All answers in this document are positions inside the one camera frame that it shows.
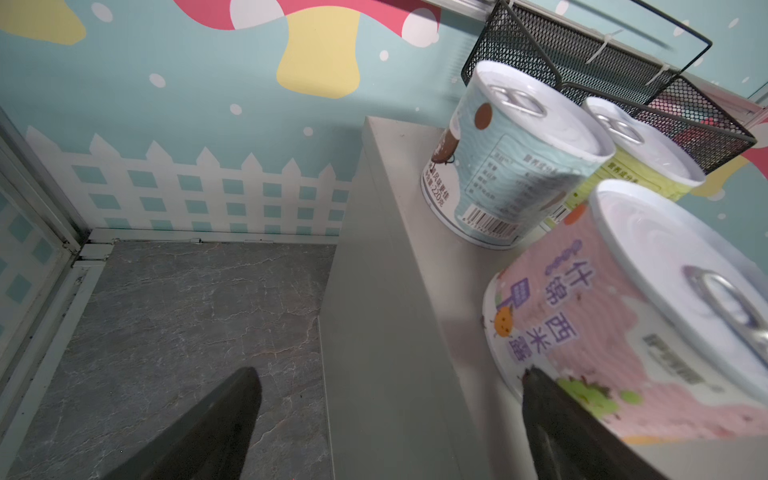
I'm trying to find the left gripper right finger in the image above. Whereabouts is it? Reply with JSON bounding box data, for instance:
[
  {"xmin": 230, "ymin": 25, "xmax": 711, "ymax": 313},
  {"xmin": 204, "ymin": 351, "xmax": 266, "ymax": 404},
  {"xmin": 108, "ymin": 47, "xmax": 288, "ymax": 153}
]
[{"xmin": 522, "ymin": 368, "xmax": 664, "ymax": 479}]

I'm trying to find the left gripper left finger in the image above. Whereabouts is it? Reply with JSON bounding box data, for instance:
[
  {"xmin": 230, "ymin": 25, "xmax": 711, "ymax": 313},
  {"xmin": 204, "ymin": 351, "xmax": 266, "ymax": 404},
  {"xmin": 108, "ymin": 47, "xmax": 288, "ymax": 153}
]
[{"xmin": 106, "ymin": 367, "xmax": 262, "ymax": 479}]

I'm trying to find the pink label can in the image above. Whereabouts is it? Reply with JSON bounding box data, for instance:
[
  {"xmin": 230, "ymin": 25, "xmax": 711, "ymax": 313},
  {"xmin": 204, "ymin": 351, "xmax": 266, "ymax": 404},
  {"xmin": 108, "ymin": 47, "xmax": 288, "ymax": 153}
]
[{"xmin": 482, "ymin": 180, "xmax": 767, "ymax": 445}]

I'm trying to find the green label can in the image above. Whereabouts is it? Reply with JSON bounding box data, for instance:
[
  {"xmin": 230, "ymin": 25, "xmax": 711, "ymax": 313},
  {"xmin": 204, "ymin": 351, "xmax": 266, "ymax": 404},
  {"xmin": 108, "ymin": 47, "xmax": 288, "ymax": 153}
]
[{"xmin": 541, "ymin": 97, "xmax": 706, "ymax": 231}]

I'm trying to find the teal label can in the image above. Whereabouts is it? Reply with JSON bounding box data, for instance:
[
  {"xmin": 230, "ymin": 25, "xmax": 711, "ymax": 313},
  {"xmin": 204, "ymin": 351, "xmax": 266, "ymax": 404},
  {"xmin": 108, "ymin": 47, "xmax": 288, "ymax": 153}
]
[{"xmin": 420, "ymin": 60, "xmax": 616, "ymax": 250}]

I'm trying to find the black mesh wall basket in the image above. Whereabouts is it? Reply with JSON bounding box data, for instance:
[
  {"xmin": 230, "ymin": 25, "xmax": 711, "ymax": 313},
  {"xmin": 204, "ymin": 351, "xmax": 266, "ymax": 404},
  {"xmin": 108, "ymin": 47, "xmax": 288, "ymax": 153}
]
[{"xmin": 461, "ymin": 1, "xmax": 757, "ymax": 173}]

